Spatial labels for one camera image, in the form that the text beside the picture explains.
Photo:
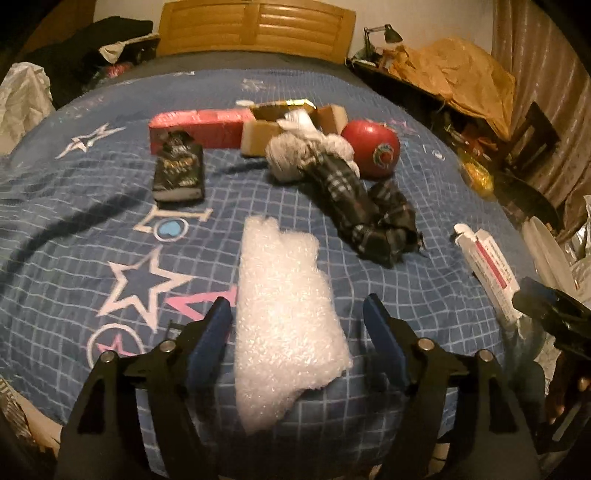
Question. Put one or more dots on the white plastic bag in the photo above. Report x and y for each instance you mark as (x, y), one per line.
(23, 101)

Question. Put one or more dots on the blue star printed blanket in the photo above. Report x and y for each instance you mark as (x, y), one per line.
(92, 207)

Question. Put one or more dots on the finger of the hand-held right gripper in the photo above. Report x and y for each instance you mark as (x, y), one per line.
(533, 293)
(568, 344)

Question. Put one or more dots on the white box with red label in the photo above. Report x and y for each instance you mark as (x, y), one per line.
(489, 263)

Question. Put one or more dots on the dark plaid scarf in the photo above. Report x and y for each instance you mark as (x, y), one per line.
(351, 203)

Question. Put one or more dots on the beige curtain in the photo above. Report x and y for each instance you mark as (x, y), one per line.
(545, 60)

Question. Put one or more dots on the wooden headboard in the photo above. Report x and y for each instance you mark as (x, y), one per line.
(258, 27)

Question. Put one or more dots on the gold box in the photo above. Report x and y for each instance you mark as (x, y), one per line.
(272, 110)

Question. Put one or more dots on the pile of black clothes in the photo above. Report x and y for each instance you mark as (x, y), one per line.
(83, 50)

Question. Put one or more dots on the dark wooden chair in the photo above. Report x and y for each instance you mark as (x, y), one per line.
(535, 134)

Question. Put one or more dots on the white bubble wrap sheet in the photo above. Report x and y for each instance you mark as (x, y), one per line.
(286, 314)

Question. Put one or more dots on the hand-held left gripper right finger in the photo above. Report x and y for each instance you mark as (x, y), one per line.
(383, 332)

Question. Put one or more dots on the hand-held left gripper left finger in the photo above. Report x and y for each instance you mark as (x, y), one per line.
(214, 341)

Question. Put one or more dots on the tan sponge block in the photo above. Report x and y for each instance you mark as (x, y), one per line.
(256, 138)

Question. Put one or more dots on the grey bed sheet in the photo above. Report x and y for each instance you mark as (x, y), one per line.
(240, 62)

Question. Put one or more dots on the yellow snack bag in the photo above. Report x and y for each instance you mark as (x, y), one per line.
(478, 175)

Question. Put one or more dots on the black desk lamp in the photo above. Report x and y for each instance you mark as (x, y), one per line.
(392, 33)

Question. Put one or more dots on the yellow cloth pile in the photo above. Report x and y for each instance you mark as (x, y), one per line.
(461, 78)

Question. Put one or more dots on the red tissue pack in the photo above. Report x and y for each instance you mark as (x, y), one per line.
(203, 124)

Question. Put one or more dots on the red apple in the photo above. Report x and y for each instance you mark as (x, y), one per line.
(369, 147)

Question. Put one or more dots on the black snack packet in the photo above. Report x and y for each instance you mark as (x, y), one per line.
(178, 170)

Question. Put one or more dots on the small cardboard box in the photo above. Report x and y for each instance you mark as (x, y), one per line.
(332, 117)

